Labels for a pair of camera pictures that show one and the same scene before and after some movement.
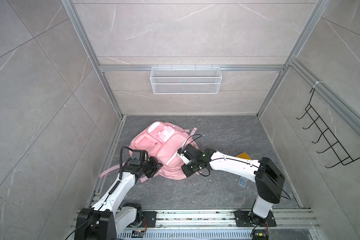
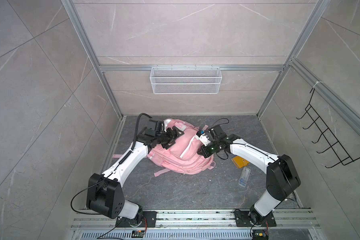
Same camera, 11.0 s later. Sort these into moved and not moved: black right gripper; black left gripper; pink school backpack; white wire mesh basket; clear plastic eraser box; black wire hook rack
Moved: pink school backpack; black right gripper; black left gripper
Not moved: clear plastic eraser box; white wire mesh basket; black wire hook rack
